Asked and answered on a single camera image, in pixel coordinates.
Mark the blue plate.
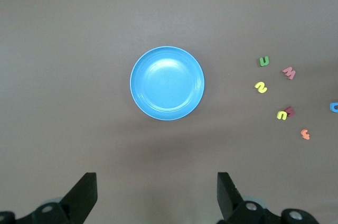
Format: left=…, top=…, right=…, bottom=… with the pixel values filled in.
left=129, top=45, right=205, bottom=122

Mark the yellow foam letter s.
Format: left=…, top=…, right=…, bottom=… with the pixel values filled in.
left=254, top=81, right=268, bottom=94

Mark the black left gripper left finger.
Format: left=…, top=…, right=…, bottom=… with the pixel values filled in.
left=0, top=172, right=98, bottom=224

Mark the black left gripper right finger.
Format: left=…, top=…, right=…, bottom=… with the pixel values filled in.
left=217, top=172, right=320, bottom=224

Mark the pink foam letter w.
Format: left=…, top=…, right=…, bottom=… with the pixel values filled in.
left=281, top=67, right=296, bottom=80

